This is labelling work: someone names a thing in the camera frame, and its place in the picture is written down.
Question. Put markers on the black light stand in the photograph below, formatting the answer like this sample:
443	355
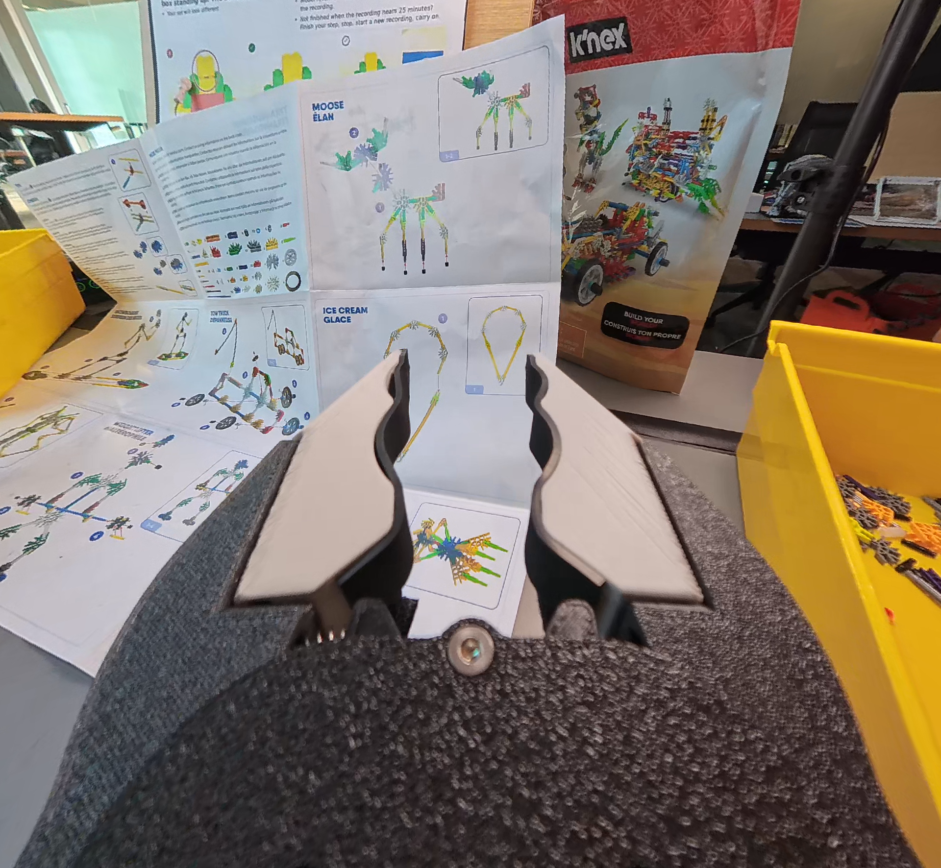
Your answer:
868	119

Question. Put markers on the yellow plastic bin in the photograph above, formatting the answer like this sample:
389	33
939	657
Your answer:
824	427
37	310

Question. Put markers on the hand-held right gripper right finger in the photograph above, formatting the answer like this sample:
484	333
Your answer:
618	516

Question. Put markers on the pile of toy pieces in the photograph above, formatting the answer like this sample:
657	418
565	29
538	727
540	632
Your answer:
897	516

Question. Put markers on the printed instruction sheet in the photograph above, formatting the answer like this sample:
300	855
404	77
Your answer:
221	222
368	1

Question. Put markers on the grey device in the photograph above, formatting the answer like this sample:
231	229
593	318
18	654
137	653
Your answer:
802	185

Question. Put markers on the red K'nex box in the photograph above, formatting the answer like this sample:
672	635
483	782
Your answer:
691	251

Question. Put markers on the grey desk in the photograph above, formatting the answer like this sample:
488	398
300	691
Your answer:
44	736

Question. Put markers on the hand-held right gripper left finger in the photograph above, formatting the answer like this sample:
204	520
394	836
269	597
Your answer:
316	516

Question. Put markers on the orange box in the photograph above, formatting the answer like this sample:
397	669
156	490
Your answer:
846	313

